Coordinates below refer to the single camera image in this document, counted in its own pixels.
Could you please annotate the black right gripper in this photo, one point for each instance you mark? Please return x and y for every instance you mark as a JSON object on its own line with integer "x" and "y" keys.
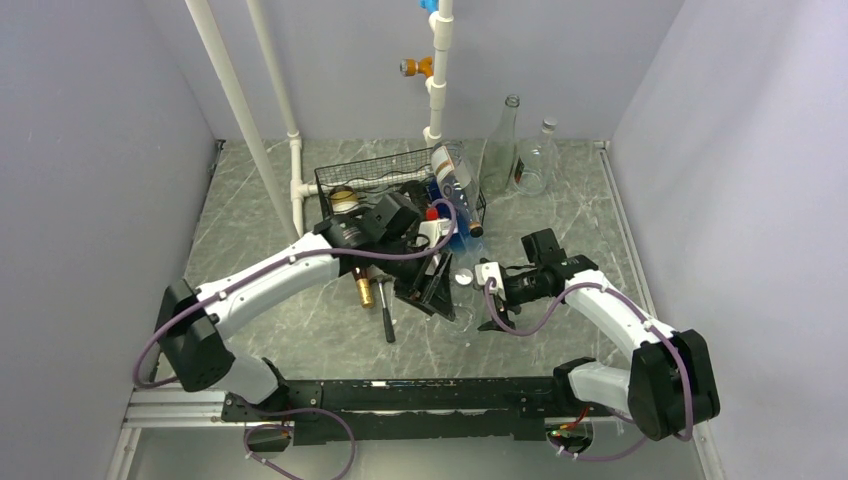
{"x": 503, "y": 318}

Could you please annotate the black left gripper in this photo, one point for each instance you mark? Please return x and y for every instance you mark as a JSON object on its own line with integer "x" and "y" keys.
{"x": 439, "y": 299}

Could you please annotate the dark bottle gold foil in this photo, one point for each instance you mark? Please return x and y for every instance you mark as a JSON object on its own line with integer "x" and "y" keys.
{"x": 344, "y": 200}

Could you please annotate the clear bottle black cap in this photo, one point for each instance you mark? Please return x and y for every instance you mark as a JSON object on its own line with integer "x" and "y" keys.
{"x": 450, "y": 164}

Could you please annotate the clear bottle black gold label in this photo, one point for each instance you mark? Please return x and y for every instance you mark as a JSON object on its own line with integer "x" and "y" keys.
{"x": 499, "y": 151}

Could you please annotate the clear round glass bottle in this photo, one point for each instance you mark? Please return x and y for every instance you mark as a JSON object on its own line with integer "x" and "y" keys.
{"x": 537, "y": 160}

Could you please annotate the clear bottle silver cap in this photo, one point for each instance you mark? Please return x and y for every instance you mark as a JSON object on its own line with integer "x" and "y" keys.
{"x": 468, "y": 302}

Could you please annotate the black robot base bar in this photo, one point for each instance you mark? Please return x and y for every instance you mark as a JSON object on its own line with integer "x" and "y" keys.
{"x": 317, "y": 412}

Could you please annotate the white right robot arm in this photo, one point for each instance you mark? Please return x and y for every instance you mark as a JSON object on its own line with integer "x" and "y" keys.
{"x": 668, "y": 386}

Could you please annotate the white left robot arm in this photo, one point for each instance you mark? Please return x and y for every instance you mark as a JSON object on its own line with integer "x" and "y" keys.
{"x": 196, "y": 323}

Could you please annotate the blue glass bottle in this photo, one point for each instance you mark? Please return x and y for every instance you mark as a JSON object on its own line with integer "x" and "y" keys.
{"x": 468, "y": 243}

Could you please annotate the white pipe with tee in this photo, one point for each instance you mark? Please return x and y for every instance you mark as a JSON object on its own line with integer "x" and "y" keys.
{"x": 299, "y": 189}

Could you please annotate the orange valve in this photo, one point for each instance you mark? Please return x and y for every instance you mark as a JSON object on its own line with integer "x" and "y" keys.
{"x": 410, "y": 67}

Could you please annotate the white pipe with valves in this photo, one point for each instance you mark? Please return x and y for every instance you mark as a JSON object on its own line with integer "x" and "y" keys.
{"x": 442, "y": 25}

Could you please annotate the blue valve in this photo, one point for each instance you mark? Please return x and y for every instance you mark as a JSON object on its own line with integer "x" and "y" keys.
{"x": 430, "y": 6}

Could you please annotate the slanted white pipe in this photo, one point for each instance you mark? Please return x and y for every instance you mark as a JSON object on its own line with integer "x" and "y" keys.
{"x": 213, "y": 42}

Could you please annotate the black handled tool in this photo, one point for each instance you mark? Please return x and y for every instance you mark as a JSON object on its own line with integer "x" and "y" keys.
{"x": 379, "y": 281}

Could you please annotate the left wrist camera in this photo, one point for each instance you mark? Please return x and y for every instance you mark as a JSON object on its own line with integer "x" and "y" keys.
{"x": 432, "y": 229}

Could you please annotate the black wire wine rack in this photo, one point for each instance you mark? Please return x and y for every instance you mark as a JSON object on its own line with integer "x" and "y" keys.
{"x": 409, "y": 173}

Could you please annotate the aluminium frame rail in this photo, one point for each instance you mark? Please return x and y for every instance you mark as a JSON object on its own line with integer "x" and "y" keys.
{"x": 168, "y": 433}

